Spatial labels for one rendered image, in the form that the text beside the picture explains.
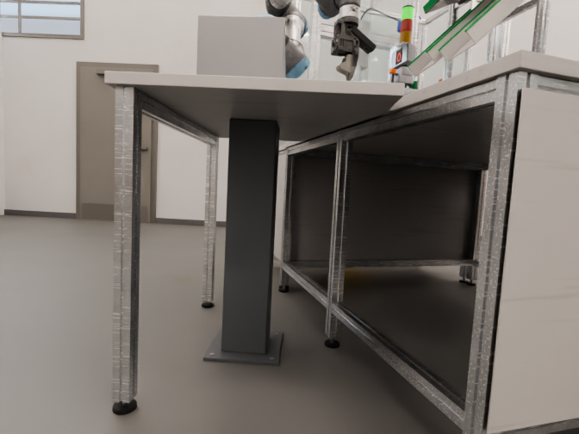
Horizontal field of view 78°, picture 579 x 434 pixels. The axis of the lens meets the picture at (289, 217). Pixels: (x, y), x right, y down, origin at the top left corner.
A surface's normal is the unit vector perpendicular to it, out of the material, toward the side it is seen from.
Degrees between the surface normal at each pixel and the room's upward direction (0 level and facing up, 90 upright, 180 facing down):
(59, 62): 90
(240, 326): 90
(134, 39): 90
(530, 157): 90
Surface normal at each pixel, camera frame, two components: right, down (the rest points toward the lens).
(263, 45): -0.06, 0.08
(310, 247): 0.28, 0.10
